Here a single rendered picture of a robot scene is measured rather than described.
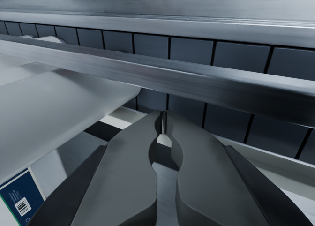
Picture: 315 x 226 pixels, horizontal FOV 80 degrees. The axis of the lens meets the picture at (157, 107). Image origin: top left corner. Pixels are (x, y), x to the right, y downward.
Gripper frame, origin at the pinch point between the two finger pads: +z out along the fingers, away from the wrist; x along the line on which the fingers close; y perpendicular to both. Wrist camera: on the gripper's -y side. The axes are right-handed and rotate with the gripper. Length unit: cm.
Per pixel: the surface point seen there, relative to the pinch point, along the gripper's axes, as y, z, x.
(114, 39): -3.2, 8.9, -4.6
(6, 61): -1.6, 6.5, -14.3
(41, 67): -1.5, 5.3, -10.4
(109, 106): 0.9, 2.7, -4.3
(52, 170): 28.2, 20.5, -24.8
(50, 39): -2.7, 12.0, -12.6
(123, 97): 0.9, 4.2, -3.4
